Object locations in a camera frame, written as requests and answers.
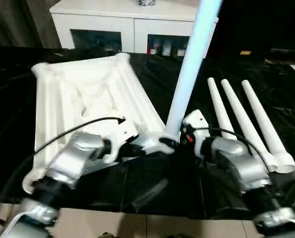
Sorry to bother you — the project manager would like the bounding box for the black camera cable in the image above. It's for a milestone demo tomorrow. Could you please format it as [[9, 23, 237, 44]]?
[[199, 126, 262, 162], [34, 116, 127, 153]]

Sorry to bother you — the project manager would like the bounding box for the black left camera cable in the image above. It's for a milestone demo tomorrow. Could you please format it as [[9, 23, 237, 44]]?
[[34, 116, 127, 153]]

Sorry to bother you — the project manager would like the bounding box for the dark object on cabinet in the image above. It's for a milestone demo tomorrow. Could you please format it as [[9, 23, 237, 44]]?
[[137, 0, 158, 7]]

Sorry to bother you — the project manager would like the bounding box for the black plastic mat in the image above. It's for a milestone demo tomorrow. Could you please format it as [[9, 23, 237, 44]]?
[[0, 44, 295, 221]]

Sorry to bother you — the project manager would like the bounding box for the white plastic table leg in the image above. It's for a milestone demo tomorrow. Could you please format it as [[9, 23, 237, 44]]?
[[241, 80, 295, 174], [162, 0, 224, 139], [221, 79, 279, 173], [207, 78, 237, 141]]

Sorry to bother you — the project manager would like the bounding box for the grey curtain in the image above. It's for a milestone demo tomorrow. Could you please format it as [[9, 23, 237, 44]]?
[[0, 0, 61, 48]]

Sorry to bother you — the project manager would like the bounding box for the white plastic table top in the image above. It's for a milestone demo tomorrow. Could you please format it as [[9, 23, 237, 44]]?
[[22, 52, 177, 195]]

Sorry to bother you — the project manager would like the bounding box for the white cabinet with glass doors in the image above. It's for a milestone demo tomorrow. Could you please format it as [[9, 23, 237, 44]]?
[[49, 0, 220, 59]]

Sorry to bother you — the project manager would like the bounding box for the black right camera cable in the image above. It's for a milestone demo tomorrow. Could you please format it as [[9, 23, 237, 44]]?
[[199, 126, 262, 162]]

